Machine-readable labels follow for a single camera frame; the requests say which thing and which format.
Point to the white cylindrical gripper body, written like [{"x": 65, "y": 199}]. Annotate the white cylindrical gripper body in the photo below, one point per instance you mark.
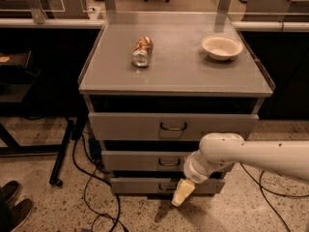
[{"x": 195, "y": 173}]

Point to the white horizontal rail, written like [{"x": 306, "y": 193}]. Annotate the white horizontal rail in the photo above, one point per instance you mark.
[{"x": 249, "y": 26}]

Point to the brown right shoe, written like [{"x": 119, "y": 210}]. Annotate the brown right shoe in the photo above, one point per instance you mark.
[{"x": 20, "y": 212}]

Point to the grey drawer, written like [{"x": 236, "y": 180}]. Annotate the grey drawer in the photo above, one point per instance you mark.
[
  {"x": 143, "y": 161},
  {"x": 167, "y": 126},
  {"x": 161, "y": 186}
]

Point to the black power adapter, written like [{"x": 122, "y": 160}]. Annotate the black power adapter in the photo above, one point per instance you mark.
[{"x": 95, "y": 150}]

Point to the grey drawer cabinet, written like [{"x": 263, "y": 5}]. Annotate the grey drawer cabinet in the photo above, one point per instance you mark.
[{"x": 181, "y": 77}]

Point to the brown shoe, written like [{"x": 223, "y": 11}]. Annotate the brown shoe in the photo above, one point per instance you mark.
[
  {"x": 20, "y": 212},
  {"x": 9, "y": 191}
]

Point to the crushed gold soda can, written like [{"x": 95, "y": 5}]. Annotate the crushed gold soda can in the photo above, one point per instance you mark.
[{"x": 142, "y": 53}]

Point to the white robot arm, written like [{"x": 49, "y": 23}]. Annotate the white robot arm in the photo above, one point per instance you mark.
[{"x": 219, "y": 150}]

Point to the white paper bowl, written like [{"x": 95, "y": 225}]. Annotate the white paper bowl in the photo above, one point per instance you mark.
[{"x": 222, "y": 48}]

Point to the brown left shoe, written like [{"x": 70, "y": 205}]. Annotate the brown left shoe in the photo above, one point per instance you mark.
[{"x": 9, "y": 191}]

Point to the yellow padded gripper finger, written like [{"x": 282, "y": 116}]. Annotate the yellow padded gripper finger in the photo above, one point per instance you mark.
[{"x": 184, "y": 189}]

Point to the black table frame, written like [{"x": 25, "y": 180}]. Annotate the black table frame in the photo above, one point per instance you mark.
[{"x": 16, "y": 80}]

